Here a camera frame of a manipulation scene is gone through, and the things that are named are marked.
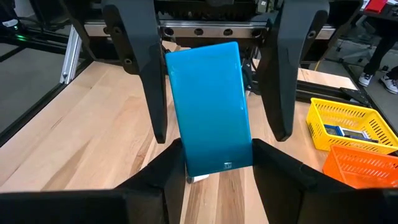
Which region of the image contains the white digital clock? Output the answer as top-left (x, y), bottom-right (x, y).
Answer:
top-left (341, 128), bottom-right (371, 140)

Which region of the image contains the yellow plastic basket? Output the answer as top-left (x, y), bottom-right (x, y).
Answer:
top-left (306, 97), bottom-right (398, 156)

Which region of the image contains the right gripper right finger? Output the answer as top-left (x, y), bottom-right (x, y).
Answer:
top-left (251, 138), bottom-right (398, 224)

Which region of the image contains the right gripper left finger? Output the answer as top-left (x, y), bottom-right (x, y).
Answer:
top-left (0, 138), bottom-right (187, 224)

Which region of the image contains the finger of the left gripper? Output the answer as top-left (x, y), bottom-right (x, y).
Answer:
top-left (257, 0), bottom-right (330, 142)
top-left (101, 0), bottom-right (169, 145)

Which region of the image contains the person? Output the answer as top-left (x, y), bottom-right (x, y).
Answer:
top-left (357, 27), bottom-right (398, 95)

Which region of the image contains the cyan power bank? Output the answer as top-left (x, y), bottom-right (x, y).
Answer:
top-left (164, 41), bottom-right (254, 178)

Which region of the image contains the silver aluminium extrusion bar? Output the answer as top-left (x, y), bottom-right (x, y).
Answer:
top-left (59, 24), bottom-right (83, 85)

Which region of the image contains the red box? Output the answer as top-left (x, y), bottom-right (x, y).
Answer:
top-left (363, 0), bottom-right (388, 14)

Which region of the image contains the orange plastic basket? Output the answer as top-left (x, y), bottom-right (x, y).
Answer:
top-left (322, 144), bottom-right (398, 190)

